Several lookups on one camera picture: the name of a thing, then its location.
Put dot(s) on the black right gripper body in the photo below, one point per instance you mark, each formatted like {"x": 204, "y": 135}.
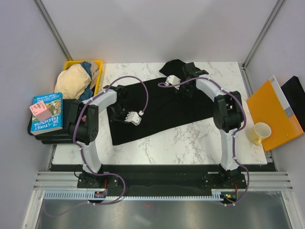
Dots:
{"x": 187, "y": 90}

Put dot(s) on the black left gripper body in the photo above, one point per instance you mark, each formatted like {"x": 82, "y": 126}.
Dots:
{"x": 119, "y": 113}

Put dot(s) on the black t shirt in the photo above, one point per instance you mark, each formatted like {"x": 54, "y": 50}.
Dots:
{"x": 165, "y": 109}

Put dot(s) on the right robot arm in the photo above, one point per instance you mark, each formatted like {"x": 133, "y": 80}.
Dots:
{"x": 228, "y": 113}

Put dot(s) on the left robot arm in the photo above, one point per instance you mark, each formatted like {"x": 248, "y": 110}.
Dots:
{"x": 85, "y": 130}

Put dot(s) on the blue t shirt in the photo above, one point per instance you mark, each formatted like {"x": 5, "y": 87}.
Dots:
{"x": 86, "y": 91}

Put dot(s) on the blue paperback book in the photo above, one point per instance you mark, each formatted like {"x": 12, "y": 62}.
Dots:
{"x": 54, "y": 102}

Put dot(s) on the yellow plastic bin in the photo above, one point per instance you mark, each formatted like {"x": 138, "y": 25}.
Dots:
{"x": 83, "y": 71}

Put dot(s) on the pink cube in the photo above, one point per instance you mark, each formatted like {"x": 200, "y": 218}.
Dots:
{"x": 40, "y": 112}

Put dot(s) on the orange folder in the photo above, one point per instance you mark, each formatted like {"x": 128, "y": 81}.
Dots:
{"x": 269, "y": 105}

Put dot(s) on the yellow mug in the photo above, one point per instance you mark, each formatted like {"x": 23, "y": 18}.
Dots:
{"x": 259, "y": 132}

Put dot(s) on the black box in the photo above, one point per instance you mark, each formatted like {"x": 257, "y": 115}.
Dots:
{"x": 295, "y": 95}

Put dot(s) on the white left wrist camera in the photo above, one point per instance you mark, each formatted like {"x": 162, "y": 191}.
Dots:
{"x": 134, "y": 117}

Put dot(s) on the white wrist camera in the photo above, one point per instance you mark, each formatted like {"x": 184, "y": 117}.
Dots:
{"x": 172, "y": 80}
{"x": 134, "y": 117}

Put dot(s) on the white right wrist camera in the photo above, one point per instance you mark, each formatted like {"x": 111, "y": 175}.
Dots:
{"x": 172, "y": 80}

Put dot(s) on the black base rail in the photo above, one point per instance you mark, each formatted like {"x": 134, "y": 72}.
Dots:
{"x": 162, "y": 180}

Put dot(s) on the white slotted cable duct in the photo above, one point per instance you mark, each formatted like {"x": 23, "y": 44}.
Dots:
{"x": 91, "y": 195}

